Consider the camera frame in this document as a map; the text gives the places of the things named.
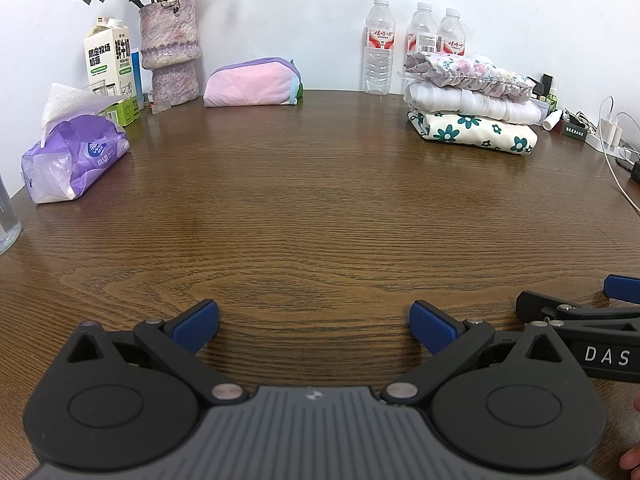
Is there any folded white cloth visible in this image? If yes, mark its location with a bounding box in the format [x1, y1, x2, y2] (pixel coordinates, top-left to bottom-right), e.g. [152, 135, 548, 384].
[404, 81, 543, 125]

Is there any purple tissue pack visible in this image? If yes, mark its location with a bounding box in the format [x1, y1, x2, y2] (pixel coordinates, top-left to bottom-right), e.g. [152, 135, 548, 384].
[21, 82, 131, 205]

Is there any tall water bottle red label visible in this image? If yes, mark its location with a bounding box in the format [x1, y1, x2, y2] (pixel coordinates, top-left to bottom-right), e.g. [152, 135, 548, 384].
[363, 0, 397, 96]

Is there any person's right hand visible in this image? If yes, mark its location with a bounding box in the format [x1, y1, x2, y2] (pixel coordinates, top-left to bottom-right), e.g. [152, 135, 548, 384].
[619, 394, 640, 472]

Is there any blue box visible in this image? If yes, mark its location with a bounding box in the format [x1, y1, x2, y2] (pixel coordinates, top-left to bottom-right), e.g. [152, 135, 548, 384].
[132, 47, 153, 106]

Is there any folded pink floral cloth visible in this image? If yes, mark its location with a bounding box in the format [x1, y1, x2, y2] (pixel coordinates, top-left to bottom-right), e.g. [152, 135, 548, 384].
[397, 51, 532, 98]

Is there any green cardboard box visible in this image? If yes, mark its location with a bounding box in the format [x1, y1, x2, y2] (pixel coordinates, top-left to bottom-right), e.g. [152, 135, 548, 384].
[90, 94, 143, 127]

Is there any white charger plug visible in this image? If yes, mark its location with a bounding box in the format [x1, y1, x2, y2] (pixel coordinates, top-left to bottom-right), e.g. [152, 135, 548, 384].
[600, 115, 624, 144]

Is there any white power strip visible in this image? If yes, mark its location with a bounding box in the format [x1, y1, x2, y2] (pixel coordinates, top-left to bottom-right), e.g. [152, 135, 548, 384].
[582, 131, 640, 162]

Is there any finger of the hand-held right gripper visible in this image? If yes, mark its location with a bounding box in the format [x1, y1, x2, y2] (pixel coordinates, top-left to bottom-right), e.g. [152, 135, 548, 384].
[603, 274, 640, 305]
[515, 290, 640, 330]

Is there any folded cream teal-flower cloth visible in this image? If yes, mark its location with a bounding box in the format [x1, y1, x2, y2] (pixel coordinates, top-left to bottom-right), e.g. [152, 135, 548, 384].
[407, 110, 538, 158]

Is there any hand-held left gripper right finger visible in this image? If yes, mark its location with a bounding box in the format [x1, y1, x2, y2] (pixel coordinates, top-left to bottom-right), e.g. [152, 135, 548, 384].
[380, 300, 590, 406]

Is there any pink purple felt vase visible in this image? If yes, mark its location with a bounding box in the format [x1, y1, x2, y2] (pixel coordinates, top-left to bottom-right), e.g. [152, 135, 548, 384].
[138, 0, 203, 107]

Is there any pink blue purple mesh shirt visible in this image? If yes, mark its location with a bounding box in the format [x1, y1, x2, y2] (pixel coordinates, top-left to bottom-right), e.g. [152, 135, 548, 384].
[203, 56, 302, 107]

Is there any black adapter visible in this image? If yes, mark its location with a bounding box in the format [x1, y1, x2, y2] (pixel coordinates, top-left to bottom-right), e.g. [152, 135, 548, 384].
[616, 157, 640, 184]

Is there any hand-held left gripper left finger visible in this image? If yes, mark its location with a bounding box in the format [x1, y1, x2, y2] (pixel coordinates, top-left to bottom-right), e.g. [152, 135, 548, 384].
[65, 299, 248, 407]

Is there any white cable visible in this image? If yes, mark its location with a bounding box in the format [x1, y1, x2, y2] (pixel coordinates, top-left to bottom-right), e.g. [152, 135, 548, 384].
[597, 96, 640, 207]

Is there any white milk carton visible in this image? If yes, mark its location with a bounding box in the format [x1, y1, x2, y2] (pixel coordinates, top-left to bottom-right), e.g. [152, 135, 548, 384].
[83, 16, 136, 98]

